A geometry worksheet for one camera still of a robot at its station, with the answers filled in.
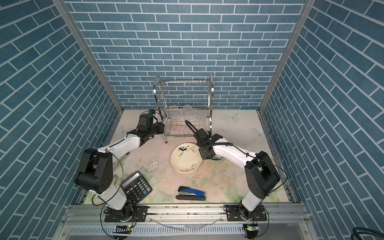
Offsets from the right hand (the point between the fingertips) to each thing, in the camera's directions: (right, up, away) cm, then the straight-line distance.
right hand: (206, 151), depth 89 cm
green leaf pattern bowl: (+6, -4, -3) cm, 7 cm away
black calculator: (-39, -18, -8) cm, 44 cm away
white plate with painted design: (-13, -5, +4) cm, 14 cm away
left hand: (-26, +16, +5) cm, 31 cm away
